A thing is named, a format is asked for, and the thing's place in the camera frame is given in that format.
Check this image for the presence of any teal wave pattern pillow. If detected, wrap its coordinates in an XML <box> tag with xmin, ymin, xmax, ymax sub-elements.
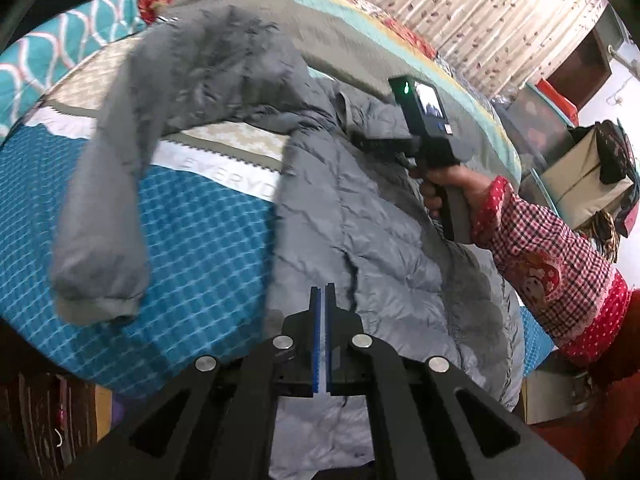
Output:
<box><xmin>0</xmin><ymin>0</ymin><xmax>145</xmax><ymax>136</ymax></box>

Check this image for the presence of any person's right hand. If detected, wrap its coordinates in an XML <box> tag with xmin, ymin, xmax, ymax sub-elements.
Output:
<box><xmin>409</xmin><ymin>162</ymin><xmax>497</xmax><ymax>221</ymax></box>

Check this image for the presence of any grey puffer jacket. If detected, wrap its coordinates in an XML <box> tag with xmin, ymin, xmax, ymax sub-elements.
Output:
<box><xmin>49</xmin><ymin>4</ymin><xmax>526</xmax><ymax>480</ymax></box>

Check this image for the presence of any right forearm red checked sleeve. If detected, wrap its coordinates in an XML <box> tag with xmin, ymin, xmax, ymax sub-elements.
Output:
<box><xmin>472</xmin><ymin>177</ymin><xmax>631</xmax><ymax>366</ymax></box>

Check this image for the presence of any striped quilted bedspread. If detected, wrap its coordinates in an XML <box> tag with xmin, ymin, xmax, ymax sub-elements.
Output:
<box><xmin>0</xmin><ymin>0</ymin><xmax>557</xmax><ymax>403</ymax></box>

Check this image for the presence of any beige leaf pattern curtain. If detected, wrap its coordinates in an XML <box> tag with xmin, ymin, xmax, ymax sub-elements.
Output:
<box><xmin>367</xmin><ymin>0</ymin><xmax>608</xmax><ymax>98</ymax></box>

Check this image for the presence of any clear plastic storage bin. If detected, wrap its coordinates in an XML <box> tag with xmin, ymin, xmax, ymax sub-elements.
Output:
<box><xmin>491</xmin><ymin>84</ymin><xmax>575</xmax><ymax>200</ymax></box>

